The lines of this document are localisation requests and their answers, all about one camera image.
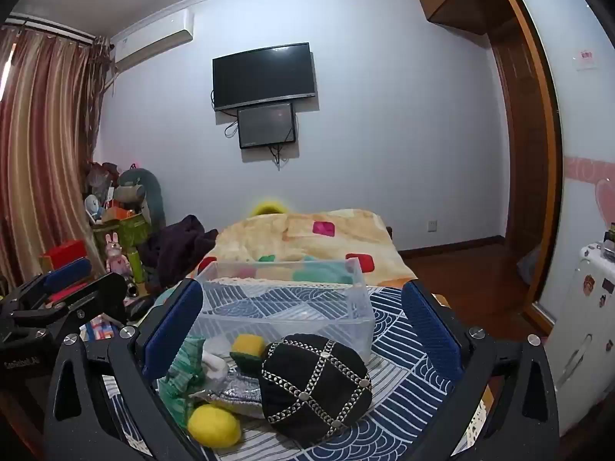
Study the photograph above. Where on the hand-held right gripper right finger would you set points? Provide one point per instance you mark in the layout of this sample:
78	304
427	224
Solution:
430	333

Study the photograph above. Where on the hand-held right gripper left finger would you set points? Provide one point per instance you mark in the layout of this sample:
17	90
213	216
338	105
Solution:
172	329

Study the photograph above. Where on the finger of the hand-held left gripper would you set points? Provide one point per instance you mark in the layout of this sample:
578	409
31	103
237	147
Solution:
69	272
103	295

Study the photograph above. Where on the clear plastic storage box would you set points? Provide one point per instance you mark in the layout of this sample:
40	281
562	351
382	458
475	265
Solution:
288	307

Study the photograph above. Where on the black studded cap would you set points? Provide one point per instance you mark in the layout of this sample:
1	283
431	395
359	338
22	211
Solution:
312	384

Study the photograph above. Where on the red box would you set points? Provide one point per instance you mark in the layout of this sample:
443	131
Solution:
65	252

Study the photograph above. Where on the pink rabbit figure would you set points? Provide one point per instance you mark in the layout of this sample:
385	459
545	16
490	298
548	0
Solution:
116	254

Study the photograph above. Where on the green cylinder bottle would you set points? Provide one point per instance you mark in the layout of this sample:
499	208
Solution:
136	264

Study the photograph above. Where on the white sock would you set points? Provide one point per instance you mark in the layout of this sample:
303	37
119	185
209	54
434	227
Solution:
214	369

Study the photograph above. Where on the green cardboard box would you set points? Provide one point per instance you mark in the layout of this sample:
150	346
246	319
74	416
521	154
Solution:
127	230

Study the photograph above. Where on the yellow and green sponge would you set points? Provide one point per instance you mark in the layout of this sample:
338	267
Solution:
247	345

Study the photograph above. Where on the dark purple cloth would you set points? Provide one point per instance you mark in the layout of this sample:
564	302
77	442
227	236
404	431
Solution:
178	249

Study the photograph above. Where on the silver glitter cloth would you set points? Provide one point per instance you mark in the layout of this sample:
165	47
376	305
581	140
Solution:
240	390

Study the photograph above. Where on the yellow pompom ball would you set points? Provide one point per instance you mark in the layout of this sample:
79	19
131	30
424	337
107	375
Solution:
214	425

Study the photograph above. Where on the grey bag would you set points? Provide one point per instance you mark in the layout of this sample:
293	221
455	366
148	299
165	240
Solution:
531	266

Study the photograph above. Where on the striped red curtain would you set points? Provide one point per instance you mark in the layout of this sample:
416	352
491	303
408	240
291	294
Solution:
43	153

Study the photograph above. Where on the yellow printed blanket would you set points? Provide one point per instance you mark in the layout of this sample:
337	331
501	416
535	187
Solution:
288	245

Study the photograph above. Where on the white refrigerator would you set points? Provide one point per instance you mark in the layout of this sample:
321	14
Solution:
584	336

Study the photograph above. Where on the yellow round toy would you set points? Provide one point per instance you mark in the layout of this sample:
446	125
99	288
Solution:
269	206

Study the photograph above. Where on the white air conditioner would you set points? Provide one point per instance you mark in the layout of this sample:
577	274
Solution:
149	41

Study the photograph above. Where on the white wall socket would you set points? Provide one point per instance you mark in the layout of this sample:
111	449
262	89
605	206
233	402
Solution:
432	225

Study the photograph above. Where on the small black wall monitor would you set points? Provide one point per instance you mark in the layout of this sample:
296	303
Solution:
266	125

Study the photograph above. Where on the pink wall decoration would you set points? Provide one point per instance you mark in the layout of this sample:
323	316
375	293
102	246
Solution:
605	192

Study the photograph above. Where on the large black wall television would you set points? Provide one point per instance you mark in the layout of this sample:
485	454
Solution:
264	76

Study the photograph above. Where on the red and white wall sticker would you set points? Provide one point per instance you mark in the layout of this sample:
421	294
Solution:
586	60

